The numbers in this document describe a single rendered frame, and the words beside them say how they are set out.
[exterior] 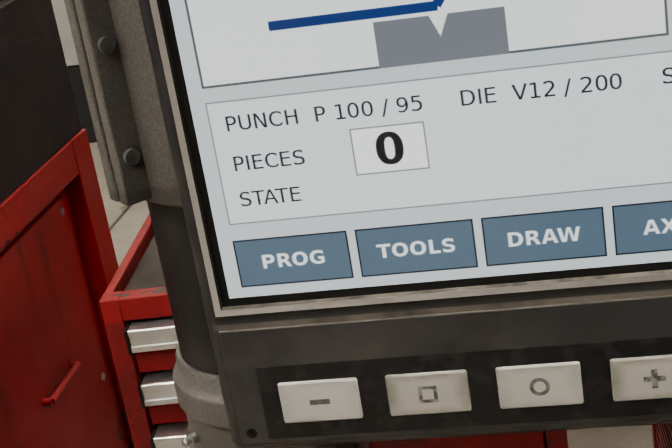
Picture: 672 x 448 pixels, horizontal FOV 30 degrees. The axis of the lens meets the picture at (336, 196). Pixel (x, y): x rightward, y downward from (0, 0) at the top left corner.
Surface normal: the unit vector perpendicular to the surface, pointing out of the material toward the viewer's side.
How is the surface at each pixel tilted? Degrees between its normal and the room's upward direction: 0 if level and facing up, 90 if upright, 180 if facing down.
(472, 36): 90
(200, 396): 49
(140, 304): 90
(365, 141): 90
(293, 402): 90
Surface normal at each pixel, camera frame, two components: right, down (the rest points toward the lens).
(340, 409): -0.13, 0.37
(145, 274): -0.15, -0.92
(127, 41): -0.55, 0.37
